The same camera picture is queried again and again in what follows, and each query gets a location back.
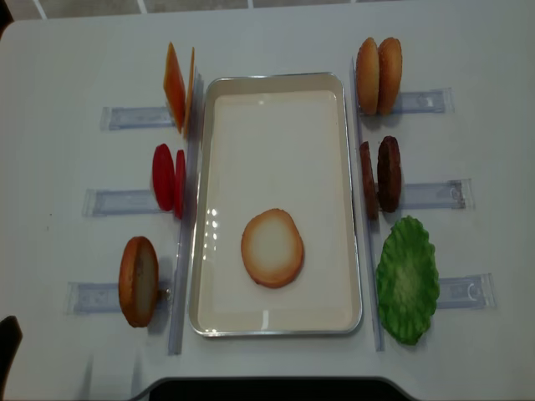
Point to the bread slice on tray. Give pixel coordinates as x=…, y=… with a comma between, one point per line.
x=272, y=249

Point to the right red tomato slice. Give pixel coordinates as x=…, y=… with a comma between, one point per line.
x=180, y=179

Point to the red tomato slice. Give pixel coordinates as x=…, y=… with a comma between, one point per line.
x=163, y=177
x=180, y=179

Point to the left red tomato slice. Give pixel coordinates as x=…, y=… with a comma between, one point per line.
x=163, y=177

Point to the bread slice in left rack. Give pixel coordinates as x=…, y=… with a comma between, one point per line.
x=138, y=281

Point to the white rectangular metal tray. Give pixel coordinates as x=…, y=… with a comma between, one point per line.
x=275, y=142

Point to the left bun top right rack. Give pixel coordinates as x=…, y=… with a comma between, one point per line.
x=368, y=76

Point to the left clear acrylic rack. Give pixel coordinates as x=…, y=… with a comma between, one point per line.
x=86, y=298

